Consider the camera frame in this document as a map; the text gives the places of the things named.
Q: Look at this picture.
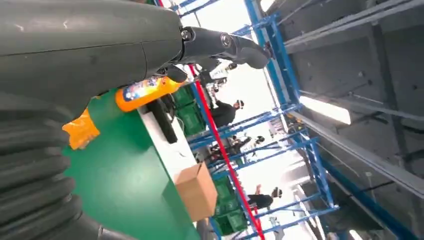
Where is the blue metal rack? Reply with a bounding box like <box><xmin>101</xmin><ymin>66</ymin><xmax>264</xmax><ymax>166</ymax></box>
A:
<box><xmin>168</xmin><ymin>0</ymin><xmax>340</xmax><ymax>240</ymax></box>

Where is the white black machine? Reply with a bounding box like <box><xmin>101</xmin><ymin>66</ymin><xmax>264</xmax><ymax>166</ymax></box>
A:
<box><xmin>198</xmin><ymin>61</ymin><xmax>239</xmax><ymax>88</ymax></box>

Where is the orange drink bottle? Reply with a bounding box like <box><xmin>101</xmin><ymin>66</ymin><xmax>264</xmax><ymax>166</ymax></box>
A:
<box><xmin>114</xmin><ymin>76</ymin><xmax>184</xmax><ymax>113</ymax></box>

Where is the yellow sheet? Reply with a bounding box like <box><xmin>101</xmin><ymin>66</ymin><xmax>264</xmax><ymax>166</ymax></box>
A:
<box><xmin>61</xmin><ymin>108</ymin><xmax>101</xmax><ymax>151</ymax></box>

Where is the open black tool case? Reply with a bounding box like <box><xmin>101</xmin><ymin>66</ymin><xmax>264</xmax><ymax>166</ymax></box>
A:
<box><xmin>146</xmin><ymin>98</ymin><xmax>179</xmax><ymax>144</ymax></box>

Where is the green crate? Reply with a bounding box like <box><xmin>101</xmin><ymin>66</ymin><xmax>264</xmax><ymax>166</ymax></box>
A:
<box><xmin>172</xmin><ymin>85</ymin><xmax>196</xmax><ymax>108</ymax></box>
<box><xmin>213</xmin><ymin>176</ymin><xmax>237</xmax><ymax>202</ymax></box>
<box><xmin>214</xmin><ymin>198</ymin><xmax>249</xmax><ymax>237</ymax></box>
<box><xmin>176</xmin><ymin>102</ymin><xmax>207</xmax><ymax>136</ymax></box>

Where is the standing person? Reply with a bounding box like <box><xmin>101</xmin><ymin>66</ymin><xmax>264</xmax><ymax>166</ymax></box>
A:
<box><xmin>246</xmin><ymin>187</ymin><xmax>283</xmax><ymax>210</ymax></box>
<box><xmin>210</xmin><ymin>99</ymin><xmax>245</xmax><ymax>128</ymax></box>

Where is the green table mat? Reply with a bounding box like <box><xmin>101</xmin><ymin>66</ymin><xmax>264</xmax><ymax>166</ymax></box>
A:
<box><xmin>62</xmin><ymin>87</ymin><xmax>203</xmax><ymax>240</ymax></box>

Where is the grey ceiling rail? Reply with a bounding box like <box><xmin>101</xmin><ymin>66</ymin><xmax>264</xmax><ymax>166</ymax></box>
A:
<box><xmin>288</xmin><ymin>109</ymin><xmax>424</xmax><ymax>200</ymax></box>

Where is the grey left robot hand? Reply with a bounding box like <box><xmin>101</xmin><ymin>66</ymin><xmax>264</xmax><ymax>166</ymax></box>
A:
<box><xmin>0</xmin><ymin>0</ymin><xmax>273</xmax><ymax>124</ymax></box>

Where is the cardboard box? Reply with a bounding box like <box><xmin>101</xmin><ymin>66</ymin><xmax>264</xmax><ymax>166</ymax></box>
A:
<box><xmin>173</xmin><ymin>162</ymin><xmax>219</xmax><ymax>223</ymax></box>

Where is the ceiling light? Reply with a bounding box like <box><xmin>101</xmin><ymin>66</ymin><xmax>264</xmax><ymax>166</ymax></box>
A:
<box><xmin>299</xmin><ymin>96</ymin><xmax>352</xmax><ymax>126</ymax></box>

